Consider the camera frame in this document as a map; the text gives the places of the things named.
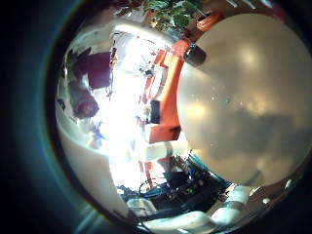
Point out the small black box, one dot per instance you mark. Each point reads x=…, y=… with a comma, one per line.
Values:
x=155, y=111

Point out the orange sofa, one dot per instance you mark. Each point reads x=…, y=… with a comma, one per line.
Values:
x=167, y=94

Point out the green leafy plant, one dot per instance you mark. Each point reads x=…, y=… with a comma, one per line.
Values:
x=169, y=13

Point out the round orange pot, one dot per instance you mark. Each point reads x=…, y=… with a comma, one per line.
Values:
x=208, y=20

